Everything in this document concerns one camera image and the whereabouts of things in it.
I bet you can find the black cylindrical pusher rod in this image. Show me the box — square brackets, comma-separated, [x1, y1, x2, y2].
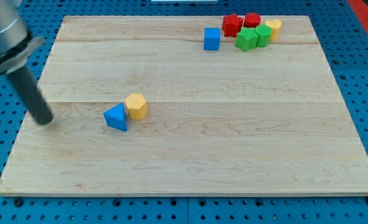
[7, 65, 54, 125]

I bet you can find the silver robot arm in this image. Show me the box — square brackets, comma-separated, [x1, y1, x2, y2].
[0, 0, 54, 125]

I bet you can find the blue triangle block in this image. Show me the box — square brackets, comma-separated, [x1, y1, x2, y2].
[103, 103, 128, 131]

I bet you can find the yellow hexagon block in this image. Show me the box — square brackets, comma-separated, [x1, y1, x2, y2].
[125, 93, 148, 120]

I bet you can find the wooden board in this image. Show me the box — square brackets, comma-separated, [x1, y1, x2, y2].
[0, 16, 368, 197]

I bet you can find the blue cube block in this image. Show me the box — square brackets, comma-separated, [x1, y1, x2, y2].
[204, 27, 220, 50]

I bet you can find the red star block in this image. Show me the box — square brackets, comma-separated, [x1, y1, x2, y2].
[222, 13, 243, 37]

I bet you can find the green star block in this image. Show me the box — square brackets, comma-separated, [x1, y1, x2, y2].
[235, 27, 258, 52]

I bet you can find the red cylinder block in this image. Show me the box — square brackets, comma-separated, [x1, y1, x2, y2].
[243, 12, 261, 28]

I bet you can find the green cylinder block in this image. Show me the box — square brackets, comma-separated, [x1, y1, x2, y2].
[255, 24, 273, 48]

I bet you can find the yellow heart block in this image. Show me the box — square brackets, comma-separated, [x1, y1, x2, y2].
[264, 19, 282, 41]

